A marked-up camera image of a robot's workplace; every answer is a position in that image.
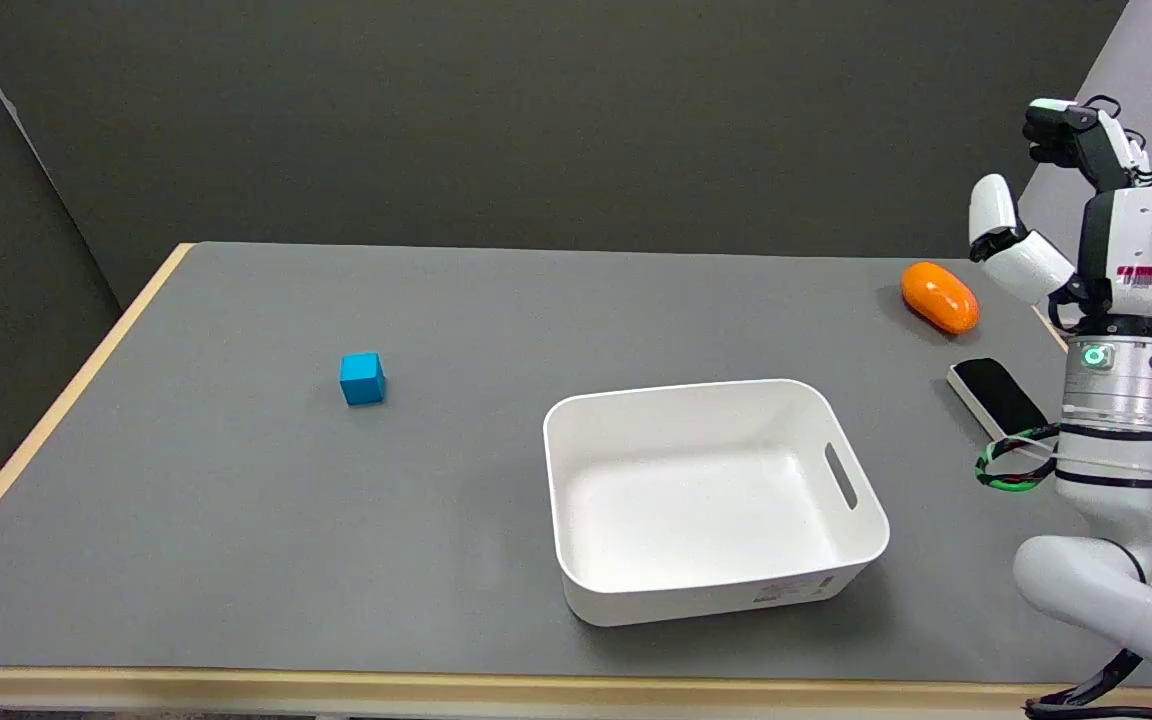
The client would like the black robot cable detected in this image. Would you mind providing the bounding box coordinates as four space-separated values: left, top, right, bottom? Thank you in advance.
1022 540 1152 720

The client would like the green black braided cable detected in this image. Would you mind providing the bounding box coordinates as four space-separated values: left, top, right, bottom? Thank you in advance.
975 424 1152 492

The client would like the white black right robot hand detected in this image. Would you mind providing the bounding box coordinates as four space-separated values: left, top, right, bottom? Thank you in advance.
968 96 1152 334

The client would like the grey table mat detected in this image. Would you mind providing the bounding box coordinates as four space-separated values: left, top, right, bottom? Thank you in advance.
0 243 1152 687

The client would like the blue cube block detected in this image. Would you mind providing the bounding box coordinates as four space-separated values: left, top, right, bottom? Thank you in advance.
339 352 386 407

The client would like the black white blackboard eraser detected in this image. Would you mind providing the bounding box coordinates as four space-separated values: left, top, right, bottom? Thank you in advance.
947 357 1053 441

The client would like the white plastic storage bin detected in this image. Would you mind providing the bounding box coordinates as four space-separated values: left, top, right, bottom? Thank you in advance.
542 378 891 628

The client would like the orange oval object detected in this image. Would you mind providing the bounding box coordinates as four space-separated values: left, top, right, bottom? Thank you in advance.
900 261 980 336

